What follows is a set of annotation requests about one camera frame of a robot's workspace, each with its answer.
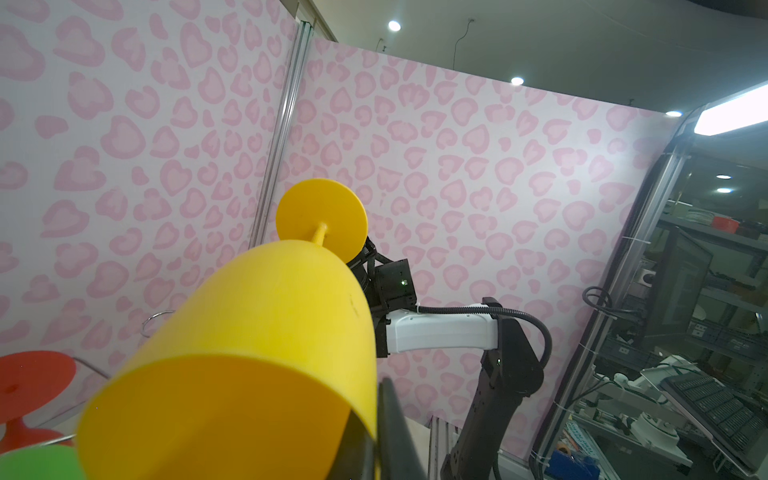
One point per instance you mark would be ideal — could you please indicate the green plastic wine glass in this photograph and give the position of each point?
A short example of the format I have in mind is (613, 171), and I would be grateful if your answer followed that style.
(52, 462)

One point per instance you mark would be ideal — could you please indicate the yellow plastic wine glass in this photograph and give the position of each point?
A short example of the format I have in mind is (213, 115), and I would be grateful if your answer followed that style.
(255, 375)

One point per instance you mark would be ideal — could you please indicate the black computer monitor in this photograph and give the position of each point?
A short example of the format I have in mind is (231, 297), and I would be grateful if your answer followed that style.
(680, 275)

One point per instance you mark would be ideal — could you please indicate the aluminium frame post right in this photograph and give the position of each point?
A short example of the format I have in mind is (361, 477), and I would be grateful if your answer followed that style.
(290, 92)

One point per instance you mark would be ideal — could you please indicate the red box on shelf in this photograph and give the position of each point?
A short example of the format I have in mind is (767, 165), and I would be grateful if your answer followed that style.
(725, 224)

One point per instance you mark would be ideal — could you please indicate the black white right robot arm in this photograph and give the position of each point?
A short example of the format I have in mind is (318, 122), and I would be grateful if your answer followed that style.
(516, 349)

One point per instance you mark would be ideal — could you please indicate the red plastic wine glass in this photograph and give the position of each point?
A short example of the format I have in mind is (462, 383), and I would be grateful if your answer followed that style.
(29, 381)

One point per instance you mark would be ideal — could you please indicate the chrome wine glass rack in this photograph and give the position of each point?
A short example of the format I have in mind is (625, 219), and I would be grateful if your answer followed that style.
(64, 423)

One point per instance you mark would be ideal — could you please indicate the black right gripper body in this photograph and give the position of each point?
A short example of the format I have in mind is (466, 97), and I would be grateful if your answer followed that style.
(386, 284)

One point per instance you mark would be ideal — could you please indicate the black keyboard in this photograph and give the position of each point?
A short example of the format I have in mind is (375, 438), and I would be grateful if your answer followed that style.
(738, 430)

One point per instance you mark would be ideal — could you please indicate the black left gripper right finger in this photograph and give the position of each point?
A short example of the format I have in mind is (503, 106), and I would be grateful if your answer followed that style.
(396, 451)

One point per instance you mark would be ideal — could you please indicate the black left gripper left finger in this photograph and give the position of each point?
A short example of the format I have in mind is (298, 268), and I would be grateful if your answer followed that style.
(355, 456)

